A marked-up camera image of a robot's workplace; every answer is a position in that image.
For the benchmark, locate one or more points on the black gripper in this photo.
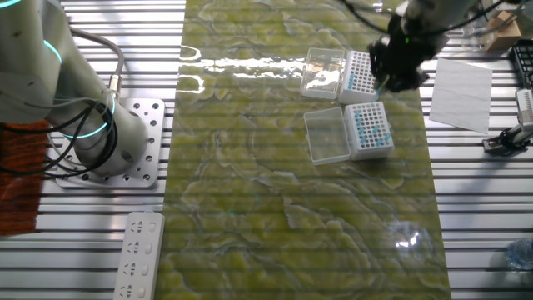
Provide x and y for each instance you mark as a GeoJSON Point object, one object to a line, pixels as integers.
{"type": "Point", "coordinates": [414, 39]}

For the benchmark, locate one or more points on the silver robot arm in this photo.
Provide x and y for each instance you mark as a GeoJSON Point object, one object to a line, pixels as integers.
{"type": "Point", "coordinates": [33, 62]}

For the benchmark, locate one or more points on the white paper sheet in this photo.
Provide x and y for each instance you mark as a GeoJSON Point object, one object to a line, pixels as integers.
{"type": "Point", "coordinates": [460, 96]}

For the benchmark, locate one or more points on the clear plastic box lid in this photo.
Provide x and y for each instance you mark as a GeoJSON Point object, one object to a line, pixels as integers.
{"type": "Point", "coordinates": [322, 73]}
{"type": "Point", "coordinates": [327, 137]}

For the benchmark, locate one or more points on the small tan box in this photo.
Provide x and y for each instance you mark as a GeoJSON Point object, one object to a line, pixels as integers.
{"type": "Point", "coordinates": [506, 39]}

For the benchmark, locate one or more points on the black clamp tool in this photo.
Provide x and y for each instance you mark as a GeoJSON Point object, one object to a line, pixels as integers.
{"type": "Point", "coordinates": [501, 143]}

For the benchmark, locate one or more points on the black keyboard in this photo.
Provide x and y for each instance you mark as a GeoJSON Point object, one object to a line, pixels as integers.
{"type": "Point", "coordinates": [524, 62]}

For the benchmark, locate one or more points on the green marble pattern mat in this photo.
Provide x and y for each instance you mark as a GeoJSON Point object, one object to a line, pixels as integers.
{"type": "Point", "coordinates": [250, 187]}

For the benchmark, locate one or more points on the clear water bottle blue cap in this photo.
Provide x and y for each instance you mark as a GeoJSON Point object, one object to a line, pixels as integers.
{"type": "Point", "coordinates": [522, 254]}

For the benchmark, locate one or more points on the white power strip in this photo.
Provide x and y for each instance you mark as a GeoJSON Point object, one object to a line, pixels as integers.
{"type": "Point", "coordinates": [137, 256]}

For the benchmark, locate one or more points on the reddish brown wooden table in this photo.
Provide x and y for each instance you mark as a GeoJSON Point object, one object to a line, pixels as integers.
{"type": "Point", "coordinates": [21, 200]}

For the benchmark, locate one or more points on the small silver side camera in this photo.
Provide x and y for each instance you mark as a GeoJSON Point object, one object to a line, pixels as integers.
{"type": "Point", "coordinates": [525, 110]}

